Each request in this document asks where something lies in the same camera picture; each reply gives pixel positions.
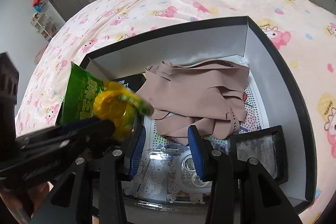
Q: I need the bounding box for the clear cartoon phone case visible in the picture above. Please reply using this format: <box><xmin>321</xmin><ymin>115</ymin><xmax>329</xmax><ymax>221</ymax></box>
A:
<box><xmin>122</xmin><ymin>144</ymin><xmax>211</xmax><ymax>205</ymax></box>

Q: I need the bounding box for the beige garment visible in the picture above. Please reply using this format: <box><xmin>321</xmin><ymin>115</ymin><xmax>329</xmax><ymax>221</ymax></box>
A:
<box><xmin>137</xmin><ymin>59</ymin><xmax>249</xmax><ymax>145</ymax></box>

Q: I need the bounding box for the cartoon bead art board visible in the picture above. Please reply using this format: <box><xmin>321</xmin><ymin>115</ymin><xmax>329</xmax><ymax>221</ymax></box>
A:
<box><xmin>138</xmin><ymin>55</ymin><xmax>269</xmax><ymax>150</ymax></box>

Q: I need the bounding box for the black Smart Devil box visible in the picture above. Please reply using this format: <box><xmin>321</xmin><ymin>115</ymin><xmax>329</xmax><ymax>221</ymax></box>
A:
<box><xmin>113</xmin><ymin>74</ymin><xmax>146</xmax><ymax>93</ymax></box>

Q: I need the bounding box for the small black square frame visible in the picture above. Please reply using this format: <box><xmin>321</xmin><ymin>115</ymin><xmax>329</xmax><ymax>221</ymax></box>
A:
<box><xmin>228</xmin><ymin>125</ymin><xmax>288</xmax><ymax>185</ymax></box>

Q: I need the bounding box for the green sweet corn snack bag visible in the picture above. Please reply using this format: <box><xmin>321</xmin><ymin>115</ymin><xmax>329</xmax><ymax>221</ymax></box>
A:
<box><xmin>60</xmin><ymin>63</ymin><xmax>154</xmax><ymax>142</ymax></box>

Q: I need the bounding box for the person's left hand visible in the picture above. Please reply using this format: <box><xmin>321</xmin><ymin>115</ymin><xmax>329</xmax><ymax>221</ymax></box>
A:
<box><xmin>1</xmin><ymin>182</ymin><xmax>52</xmax><ymax>223</ymax></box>

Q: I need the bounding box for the black cardboard storage box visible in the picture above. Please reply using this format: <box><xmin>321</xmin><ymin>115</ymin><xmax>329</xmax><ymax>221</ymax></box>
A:
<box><xmin>79</xmin><ymin>15</ymin><xmax>318</xmax><ymax>217</ymax></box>

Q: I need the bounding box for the small shelf with toys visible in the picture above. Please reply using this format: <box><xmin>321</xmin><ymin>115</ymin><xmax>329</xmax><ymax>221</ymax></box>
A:
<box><xmin>30</xmin><ymin>0</ymin><xmax>58</xmax><ymax>43</ymax></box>

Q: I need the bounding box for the pink cartoon print blanket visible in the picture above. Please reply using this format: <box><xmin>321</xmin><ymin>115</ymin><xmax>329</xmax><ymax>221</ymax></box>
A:
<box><xmin>15</xmin><ymin>0</ymin><xmax>335</xmax><ymax>223</ymax></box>

